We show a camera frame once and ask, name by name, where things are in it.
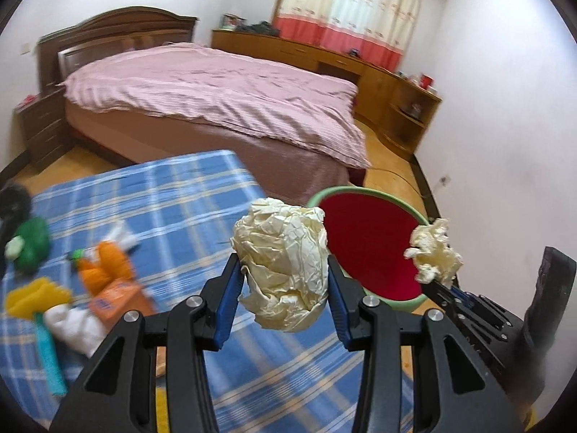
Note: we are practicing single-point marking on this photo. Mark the white tissue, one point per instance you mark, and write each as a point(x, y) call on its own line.
point(79, 329)

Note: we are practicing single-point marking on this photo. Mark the red bin with green rim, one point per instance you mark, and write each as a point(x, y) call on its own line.
point(368, 232)

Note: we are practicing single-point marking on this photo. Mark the floral cream red curtain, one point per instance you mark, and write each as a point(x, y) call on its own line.
point(378, 30)

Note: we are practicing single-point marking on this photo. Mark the green clover plush toy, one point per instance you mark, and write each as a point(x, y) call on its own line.
point(30, 246)

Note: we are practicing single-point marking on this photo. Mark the pink bed quilt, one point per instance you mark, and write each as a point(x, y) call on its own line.
point(254, 97)

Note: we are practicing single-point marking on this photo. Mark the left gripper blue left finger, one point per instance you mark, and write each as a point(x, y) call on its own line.
point(221, 299)

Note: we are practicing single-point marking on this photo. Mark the wall light switch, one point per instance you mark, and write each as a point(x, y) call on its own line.
point(25, 48)

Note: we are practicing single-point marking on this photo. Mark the black suction cup mount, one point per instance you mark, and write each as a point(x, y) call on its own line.
point(15, 203)

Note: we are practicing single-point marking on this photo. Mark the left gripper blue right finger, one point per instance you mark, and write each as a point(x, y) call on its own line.
point(345, 294)

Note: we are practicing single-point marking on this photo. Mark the blue plaid blanket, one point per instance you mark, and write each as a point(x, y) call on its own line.
point(183, 211)

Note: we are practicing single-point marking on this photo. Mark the dark wooden nightstand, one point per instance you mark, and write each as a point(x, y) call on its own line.
point(45, 131)

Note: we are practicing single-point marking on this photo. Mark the teal handled brush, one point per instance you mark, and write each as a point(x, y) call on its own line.
point(48, 358)

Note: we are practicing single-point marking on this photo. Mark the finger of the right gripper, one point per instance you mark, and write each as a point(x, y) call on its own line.
point(489, 328)

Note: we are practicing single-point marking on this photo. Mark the long wooden sideboard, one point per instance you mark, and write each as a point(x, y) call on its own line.
point(395, 108)

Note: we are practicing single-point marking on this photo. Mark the orange cardboard box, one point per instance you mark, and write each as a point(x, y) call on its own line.
point(116, 299)

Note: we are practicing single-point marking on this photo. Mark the small cream paper ball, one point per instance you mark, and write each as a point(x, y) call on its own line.
point(432, 255)

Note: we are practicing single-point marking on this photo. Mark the large cream paper ball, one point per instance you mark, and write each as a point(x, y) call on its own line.
point(285, 260)

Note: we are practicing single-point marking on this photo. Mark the dark wooden headboard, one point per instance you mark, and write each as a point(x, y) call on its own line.
point(119, 22)

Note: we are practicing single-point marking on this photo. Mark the orange snack bag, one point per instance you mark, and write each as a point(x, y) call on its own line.
point(107, 261)

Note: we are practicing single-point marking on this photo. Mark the dark clothes pile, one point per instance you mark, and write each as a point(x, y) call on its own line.
point(261, 28)

